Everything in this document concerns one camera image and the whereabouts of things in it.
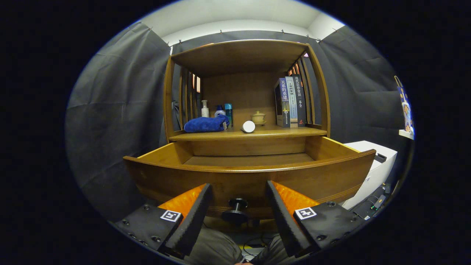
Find blue spine book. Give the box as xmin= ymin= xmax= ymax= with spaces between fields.
xmin=274 ymin=77 xmax=291 ymax=128

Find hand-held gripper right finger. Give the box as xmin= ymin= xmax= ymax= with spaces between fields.
xmin=266 ymin=180 xmax=365 ymax=257

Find black backdrop cloth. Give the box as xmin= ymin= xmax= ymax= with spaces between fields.
xmin=65 ymin=21 xmax=411 ymax=225

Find person's grey trousers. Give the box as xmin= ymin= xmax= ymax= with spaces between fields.
xmin=184 ymin=226 xmax=295 ymax=265

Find black cable bundle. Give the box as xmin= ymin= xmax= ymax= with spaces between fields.
xmin=350 ymin=182 xmax=392 ymax=221

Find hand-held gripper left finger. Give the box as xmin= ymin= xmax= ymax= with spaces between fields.
xmin=114 ymin=183 xmax=214 ymax=258

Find wooden drawer with black knob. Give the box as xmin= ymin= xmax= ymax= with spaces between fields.
xmin=123 ymin=136 xmax=376 ymax=226

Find wooden countertop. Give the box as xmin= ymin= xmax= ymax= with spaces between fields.
xmin=169 ymin=123 xmax=328 ymax=142

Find pale spine book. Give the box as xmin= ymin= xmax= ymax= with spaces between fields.
xmin=286 ymin=76 xmax=298 ymax=128

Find wooden cabinet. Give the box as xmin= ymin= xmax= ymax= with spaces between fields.
xmin=163 ymin=39 xmax=331 ymax=143

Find blue towel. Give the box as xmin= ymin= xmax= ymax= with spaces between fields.
xmin=184 ymin=114 xmax=230 ymax=133

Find blue dotted gift bag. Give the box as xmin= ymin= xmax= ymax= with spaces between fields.
xmin=394 ymin=75 xmax=412 ymax=127

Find black spine book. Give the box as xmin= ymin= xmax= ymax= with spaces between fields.
xmin=293 ymin=74 xmax=307 ymax=127

